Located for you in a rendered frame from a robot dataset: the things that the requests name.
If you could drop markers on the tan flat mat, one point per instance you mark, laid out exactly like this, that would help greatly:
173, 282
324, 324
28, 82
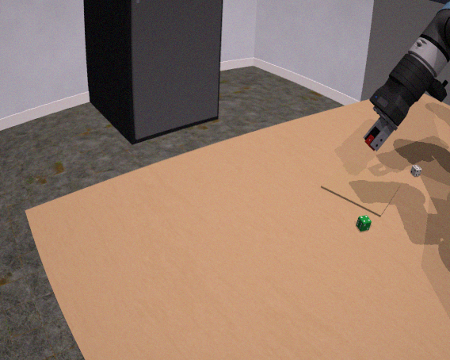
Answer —
363, 187

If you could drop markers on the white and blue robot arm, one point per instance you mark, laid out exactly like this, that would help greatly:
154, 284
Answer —
438, 31

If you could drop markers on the red die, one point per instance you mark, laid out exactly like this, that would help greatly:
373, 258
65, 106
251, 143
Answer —
369, 140

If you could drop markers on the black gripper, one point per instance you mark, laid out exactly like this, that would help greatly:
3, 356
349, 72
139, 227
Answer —
409, 80

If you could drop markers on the green die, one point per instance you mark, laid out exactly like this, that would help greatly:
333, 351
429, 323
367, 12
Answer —
363, 223

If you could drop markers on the white die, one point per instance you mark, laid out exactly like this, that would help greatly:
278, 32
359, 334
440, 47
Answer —
415, 170

